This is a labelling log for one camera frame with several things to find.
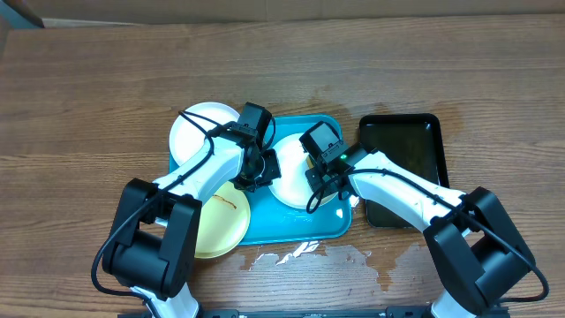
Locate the brown cardboard backdrop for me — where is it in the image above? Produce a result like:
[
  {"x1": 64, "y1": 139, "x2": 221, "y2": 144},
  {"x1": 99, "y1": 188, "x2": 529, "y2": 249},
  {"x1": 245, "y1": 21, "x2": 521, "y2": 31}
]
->
[{"x1": 6, "y1": 0, "x2": 564, "y2": 24}]

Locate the pink-white plate with sauce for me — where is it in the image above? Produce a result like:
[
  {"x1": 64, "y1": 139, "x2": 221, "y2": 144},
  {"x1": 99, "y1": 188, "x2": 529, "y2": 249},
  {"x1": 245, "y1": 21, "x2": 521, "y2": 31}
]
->
[{"x1": 169, "y1": 102, "x2": 239, "y2": 166}]

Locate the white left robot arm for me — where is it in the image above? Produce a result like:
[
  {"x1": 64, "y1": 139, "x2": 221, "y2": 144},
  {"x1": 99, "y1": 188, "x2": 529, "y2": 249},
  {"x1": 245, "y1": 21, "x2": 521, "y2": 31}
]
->
[{"x1": 91, "y1": 131, "x2": 281, "y2": 317}]

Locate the white plate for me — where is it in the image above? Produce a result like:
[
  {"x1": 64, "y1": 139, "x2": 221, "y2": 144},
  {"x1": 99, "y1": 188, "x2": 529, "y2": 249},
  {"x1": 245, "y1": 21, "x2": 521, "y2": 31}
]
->
[{"x1": 269, "y1": 133, "x2": 313, "y2": 210}]

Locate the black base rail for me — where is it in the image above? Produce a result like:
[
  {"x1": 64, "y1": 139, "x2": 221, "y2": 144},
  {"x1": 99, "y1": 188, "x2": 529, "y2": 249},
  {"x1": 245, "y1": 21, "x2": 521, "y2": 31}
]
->
[{"x1": 118, "y1": 306, "x2": 442, "y2": 318}]

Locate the teal plastic tray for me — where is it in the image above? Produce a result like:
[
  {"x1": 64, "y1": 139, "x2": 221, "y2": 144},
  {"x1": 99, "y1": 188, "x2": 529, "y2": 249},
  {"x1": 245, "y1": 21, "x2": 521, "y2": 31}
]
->
[{"x1": 168, "y1": 113, "x2": 353, "y2": 246}]

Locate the black water tray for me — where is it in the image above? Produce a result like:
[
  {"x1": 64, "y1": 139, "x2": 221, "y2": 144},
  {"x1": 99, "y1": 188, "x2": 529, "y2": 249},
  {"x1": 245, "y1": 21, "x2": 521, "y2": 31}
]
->
[{"x1": 358, "y1": 113, "x2": 450, "y2": 229}]

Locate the yellow plate with sauce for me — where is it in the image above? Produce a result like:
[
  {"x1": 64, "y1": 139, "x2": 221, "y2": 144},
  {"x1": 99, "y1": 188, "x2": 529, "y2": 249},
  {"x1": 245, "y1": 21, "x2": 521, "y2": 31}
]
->
[{"x1": 195, "y1": 182, "x2": 251, "y2": 259}]

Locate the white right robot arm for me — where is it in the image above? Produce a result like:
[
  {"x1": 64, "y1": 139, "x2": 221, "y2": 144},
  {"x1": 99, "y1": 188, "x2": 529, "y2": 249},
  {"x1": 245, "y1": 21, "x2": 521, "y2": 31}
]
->
[{"x1": 304, "y1": 142, "x2": 537, "y2": 317}]

